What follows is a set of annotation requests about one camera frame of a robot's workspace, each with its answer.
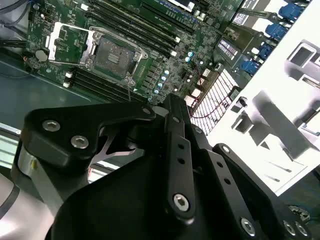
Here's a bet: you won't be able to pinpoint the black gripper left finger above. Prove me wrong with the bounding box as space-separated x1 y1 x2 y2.
21 93 198 225

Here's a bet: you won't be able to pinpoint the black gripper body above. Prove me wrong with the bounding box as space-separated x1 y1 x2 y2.
51 147 253 240

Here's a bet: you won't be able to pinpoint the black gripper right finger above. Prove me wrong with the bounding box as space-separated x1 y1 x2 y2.
186 98 313 240

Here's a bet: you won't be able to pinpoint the metal socket cover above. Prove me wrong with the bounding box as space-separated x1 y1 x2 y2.
47 21 98 70

